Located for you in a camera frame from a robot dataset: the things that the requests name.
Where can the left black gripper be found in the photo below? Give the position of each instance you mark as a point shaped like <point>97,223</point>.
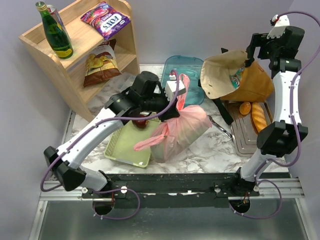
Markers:
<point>171,113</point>

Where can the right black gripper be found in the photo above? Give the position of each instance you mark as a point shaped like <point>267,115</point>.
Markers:
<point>257,40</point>

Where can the pink plastic grocery bag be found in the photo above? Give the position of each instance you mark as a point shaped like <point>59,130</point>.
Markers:
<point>174,135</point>

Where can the orange tote bag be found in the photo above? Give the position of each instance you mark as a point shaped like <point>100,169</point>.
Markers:
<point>228,77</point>

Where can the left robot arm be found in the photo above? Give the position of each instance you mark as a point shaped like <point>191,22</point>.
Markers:
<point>144,100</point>

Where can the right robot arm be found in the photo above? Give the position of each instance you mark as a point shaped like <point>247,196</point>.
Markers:
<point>286,131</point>

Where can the red apple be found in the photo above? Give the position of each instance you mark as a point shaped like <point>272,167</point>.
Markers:
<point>140,124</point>

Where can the colourful snack packet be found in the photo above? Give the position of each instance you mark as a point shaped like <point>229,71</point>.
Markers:
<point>236,75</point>

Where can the teal transparent plastic container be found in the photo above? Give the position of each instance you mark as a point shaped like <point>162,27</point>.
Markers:
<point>190,66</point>

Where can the clear plastic compartment box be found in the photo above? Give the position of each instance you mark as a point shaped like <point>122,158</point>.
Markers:
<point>124,81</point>

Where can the light green plastic basket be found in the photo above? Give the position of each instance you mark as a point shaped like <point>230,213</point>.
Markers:
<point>121,144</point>

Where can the small round bread roll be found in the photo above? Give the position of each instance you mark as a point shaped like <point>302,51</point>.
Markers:
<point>245,108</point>

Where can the silver metal tray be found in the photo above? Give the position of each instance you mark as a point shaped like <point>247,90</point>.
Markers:
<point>243,130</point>

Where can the long baguette bread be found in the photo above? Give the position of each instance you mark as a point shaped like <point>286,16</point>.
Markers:
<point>258,117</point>

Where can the brown potato chips bag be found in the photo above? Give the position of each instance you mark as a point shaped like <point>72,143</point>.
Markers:
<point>101,64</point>

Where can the wooden shelf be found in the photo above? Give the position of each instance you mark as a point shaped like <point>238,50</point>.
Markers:
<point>67,75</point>

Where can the purple Fox's candy bag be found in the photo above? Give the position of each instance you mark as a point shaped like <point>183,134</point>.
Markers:
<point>106,20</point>

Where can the green glass bottle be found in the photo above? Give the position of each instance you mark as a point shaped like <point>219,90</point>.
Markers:
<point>54,33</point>

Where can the red silver soda can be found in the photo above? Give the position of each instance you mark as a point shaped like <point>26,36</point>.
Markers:
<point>55,14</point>

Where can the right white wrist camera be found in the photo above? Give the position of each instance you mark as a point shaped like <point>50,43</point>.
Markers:
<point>279,24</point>

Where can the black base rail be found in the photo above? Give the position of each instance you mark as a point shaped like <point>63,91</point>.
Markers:
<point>182,190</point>

